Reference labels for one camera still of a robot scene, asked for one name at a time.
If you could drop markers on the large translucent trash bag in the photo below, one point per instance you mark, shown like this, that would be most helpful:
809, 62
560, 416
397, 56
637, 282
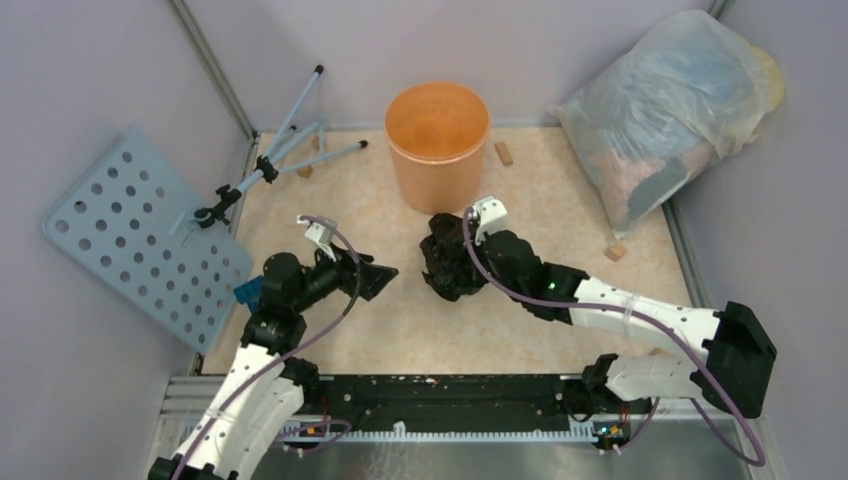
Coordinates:
690, 93

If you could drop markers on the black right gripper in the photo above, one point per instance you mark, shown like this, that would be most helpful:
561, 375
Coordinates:
484, 235

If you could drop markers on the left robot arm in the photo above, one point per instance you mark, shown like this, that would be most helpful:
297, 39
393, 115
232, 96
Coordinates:
266, 384

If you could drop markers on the orange plastic trash bin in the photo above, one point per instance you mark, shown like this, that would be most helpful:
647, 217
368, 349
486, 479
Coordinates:
437, 133

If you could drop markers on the flat wooden block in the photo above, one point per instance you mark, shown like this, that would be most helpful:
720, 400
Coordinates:
504, 153

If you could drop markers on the blue clamp block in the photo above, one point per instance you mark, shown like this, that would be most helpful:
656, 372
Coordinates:
249, 294

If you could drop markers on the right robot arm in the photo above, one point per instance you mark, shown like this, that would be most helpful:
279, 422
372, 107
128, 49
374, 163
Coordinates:
722, 357

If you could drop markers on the wooden cube block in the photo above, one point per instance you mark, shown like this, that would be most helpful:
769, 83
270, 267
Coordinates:
615, 252

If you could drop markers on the black trash bag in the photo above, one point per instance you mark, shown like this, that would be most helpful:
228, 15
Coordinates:
449, 270

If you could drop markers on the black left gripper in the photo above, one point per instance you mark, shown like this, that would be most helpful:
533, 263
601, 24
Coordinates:
345, 267

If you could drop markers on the light blue perforated board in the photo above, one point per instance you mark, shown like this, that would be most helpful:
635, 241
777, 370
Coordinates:
130, 222

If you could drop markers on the light blue tripod stand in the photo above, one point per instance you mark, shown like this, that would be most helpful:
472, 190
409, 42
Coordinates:
268, 166

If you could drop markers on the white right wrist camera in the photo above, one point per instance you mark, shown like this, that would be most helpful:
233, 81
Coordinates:
491, 216

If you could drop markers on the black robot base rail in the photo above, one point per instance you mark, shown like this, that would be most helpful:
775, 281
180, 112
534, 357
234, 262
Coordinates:
455, 404

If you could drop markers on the white cable comb strip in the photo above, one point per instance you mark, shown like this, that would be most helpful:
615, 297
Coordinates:
399, 433

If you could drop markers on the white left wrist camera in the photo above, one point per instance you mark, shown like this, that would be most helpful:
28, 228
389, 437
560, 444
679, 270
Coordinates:
320, 234

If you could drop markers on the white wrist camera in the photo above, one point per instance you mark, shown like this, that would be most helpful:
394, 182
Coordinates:
491, 216
320, 234

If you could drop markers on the small wooden block by tripod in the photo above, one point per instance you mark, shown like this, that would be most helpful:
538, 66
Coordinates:
305, 172

